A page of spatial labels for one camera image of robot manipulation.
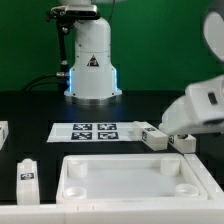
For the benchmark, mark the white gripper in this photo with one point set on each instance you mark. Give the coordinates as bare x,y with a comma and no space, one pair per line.
199,110

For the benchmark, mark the white desk tabletop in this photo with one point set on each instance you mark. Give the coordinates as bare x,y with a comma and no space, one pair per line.
127,178

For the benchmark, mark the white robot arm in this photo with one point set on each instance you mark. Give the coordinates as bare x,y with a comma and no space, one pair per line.
93,78

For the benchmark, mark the white L-shaped fence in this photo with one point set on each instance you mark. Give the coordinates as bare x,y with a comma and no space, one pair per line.
155,211

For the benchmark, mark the white marker base plate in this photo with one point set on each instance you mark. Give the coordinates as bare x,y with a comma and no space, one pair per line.
91,132

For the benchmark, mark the black camera on stand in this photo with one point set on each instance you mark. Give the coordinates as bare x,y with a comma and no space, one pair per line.
65,17

